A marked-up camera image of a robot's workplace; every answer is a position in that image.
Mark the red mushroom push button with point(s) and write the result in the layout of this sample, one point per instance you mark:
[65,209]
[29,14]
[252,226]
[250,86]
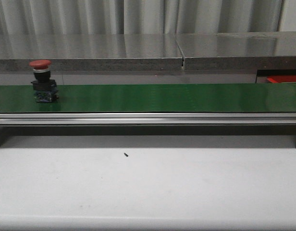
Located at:
[45,88]

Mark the green conveyor belt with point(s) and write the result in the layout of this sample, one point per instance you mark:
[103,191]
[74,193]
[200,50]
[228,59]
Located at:
[153,98]

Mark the red plastic bin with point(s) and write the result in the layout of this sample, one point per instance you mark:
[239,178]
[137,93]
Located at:
[282,79]

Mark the grey right back bench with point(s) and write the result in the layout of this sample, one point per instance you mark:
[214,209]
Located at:
[239,51]

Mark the grey bench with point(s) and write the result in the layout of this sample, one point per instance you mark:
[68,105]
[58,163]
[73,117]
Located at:
[79,53]
[239,51]

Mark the grey left back bench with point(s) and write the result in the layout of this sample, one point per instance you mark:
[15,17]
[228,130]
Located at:
[79,53]

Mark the grey pleated curtain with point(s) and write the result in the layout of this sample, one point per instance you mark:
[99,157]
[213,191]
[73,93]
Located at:
[36,17]

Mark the aluminium conveyor frame rail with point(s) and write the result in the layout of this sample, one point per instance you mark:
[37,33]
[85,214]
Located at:
[81,119]

